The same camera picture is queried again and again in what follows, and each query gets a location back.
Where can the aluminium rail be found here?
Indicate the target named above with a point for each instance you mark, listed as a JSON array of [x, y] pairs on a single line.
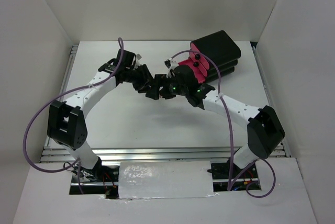
[[68, 69], [160, 154], [270, 100]]

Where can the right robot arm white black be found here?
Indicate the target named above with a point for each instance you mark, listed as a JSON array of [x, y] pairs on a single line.
[[263, 127]]

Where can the pink top drawer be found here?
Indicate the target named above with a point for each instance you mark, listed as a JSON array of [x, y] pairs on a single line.
[[197, 56]]

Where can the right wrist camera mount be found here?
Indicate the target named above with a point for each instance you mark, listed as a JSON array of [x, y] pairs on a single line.
[[171, 64]]

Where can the white foil-taped board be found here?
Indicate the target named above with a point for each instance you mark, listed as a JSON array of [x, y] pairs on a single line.
[[172, 179]]

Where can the black drawer organizer case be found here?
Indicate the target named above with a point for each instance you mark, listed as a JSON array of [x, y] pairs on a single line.
[[219, 50]]

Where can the aluminium left rail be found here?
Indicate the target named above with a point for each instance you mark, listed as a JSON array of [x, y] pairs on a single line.
[[68, 69]]

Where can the aluminium front rail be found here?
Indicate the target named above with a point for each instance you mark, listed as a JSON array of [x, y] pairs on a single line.
[[160, 154]]

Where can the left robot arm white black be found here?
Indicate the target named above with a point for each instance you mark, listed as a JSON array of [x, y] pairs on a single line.
[[66, 119]]

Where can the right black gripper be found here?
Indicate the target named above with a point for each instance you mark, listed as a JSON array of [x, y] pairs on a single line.
[[160, 80]]

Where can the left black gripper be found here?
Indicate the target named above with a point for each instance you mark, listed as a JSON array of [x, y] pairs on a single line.
[[146, 78]]

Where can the aluminium right rail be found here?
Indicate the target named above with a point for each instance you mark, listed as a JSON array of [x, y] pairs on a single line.
[[270, 100]]

